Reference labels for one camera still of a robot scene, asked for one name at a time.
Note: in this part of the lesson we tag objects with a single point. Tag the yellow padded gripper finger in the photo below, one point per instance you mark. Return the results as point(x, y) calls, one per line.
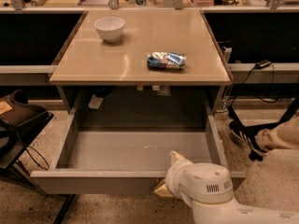
point(176, 158)
point(161, 190)

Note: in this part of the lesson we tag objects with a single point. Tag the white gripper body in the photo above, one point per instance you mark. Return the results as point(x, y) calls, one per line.
point(173, 175)

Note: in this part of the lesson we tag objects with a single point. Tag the grey top drawer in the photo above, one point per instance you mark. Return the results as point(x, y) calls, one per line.
point(124, 146)

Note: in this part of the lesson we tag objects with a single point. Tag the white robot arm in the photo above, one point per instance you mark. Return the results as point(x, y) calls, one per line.
point(207, 188)

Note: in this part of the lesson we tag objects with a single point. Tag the grey drawer cabinet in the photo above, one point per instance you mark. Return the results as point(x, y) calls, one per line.
point(91, 61)

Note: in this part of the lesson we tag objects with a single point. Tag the black shoe upper right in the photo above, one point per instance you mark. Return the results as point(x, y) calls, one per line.
point(246, 134)

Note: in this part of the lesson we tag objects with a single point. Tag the white paper tag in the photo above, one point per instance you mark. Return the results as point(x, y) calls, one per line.
point(95, 102)

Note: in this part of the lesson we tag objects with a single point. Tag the blue foil snack bag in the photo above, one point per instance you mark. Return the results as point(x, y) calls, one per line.
point(166, 60)

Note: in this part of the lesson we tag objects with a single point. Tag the person leg beige trousers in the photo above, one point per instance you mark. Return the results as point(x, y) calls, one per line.
point(284, 136)

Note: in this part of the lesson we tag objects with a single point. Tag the black power adapter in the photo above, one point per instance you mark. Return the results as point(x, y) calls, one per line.
point(262, 64)

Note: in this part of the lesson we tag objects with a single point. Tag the white ceramic bowl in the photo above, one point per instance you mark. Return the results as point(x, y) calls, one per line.
point(110, 28)

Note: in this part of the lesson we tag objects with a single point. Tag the black chair left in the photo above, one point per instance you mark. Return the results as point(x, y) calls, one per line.
point(20, 124)

